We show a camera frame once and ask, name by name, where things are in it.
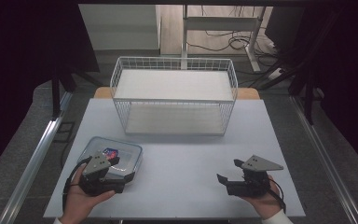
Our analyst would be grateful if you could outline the red and blue packet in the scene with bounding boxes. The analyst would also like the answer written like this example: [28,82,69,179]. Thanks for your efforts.
[103,147,119,161]

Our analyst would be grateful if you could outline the black metal stand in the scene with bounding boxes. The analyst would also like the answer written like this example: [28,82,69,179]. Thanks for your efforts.
[251,6,346,126]
[50,64,103,119]

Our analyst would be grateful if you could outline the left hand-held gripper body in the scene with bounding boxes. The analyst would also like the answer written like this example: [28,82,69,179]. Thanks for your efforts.
[78,150,127,197]

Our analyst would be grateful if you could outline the white wire basket rack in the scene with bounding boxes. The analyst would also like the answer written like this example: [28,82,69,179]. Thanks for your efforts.
[109,56,239,136]

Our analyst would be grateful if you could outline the person's right hand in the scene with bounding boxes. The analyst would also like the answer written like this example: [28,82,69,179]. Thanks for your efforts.
[241,175,283,220]

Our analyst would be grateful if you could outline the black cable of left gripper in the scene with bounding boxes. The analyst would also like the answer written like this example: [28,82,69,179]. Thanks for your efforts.
[62,156,93,213]

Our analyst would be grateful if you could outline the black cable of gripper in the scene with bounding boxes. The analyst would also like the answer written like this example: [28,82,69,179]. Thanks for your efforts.
[62,156,93,213]
[268,177,287,215]

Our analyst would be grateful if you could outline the black floor cables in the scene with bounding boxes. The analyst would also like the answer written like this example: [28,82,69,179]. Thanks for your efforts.
[186,5,281,89]

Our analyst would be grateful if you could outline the aluminium rail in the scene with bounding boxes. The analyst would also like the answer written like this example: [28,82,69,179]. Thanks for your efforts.
[0,91,75,224]
[289,94,358,224]

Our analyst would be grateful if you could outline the clear plastic box blue-rimmed lid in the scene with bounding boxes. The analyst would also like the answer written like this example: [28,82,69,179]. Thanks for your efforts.
[77,135,144,185]

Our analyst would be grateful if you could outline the person's left hand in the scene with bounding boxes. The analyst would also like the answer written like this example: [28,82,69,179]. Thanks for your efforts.
[59,163,117,224]

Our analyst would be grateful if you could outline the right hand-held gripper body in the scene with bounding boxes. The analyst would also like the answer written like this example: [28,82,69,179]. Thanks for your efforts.
[226,154,284,198]

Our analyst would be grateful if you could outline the wooden table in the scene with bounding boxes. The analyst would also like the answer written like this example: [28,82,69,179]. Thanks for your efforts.
[92,86,261,101]

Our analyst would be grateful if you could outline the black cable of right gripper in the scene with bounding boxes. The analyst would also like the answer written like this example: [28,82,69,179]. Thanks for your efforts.
[268,177,287,215]

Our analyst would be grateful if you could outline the white metal desk frame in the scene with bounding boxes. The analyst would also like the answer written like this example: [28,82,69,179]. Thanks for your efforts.
[180,4,267,73]

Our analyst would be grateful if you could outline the white cabinet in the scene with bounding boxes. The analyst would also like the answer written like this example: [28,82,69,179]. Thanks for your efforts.
[77,4,162,52]

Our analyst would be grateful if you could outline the white power strip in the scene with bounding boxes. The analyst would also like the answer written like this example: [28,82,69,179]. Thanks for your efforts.
[267,66,284,81]

